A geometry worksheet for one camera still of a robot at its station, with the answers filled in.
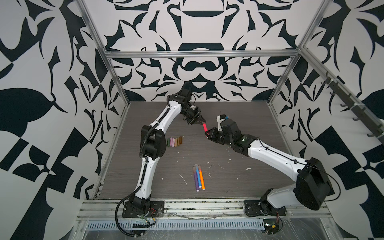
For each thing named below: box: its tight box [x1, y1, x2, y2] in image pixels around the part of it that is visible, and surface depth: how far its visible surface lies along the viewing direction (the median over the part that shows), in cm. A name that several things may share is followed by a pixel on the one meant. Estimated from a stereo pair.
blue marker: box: [194, 163, 202, 188], surface depth 86 cm
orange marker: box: [198, 165, 206, 191], surface depth 85 cm
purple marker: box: [192, 166, 200, 192], surface depth 84 cm
